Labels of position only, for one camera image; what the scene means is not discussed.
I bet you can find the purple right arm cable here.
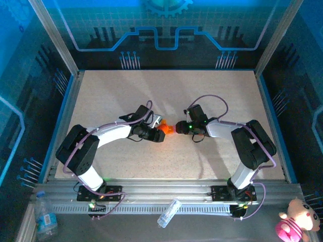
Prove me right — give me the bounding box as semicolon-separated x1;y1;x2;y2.
188;94;278;221

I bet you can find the aluminium frame post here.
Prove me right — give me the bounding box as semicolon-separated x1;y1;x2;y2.
27;0;81;77
253;0;305;77

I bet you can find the aluminium frame rail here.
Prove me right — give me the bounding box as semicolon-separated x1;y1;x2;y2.
31;177;307;205

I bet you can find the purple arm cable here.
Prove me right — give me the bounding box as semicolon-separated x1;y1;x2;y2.
188;94;278;221
63;100;154;221

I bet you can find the pink and cream plush toy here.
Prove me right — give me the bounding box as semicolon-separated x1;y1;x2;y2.
275;198;321;242

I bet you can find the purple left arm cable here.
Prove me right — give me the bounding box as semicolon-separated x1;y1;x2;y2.
63;100;154;221

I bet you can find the blue table edge strip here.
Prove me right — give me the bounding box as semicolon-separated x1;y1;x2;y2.
39;74;77;184
258;74;298;184

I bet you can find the slotted grey cable duct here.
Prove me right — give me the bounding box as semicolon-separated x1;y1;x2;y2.
51;203;233;215

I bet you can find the clear plastic tube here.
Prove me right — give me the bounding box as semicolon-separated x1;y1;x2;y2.
156;198;182;229

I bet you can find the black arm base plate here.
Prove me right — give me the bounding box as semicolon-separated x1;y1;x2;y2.
210;186;257;202
77;185;124;202

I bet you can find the clear plastic water bottle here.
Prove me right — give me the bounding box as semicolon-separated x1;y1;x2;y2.
34;191;59;241

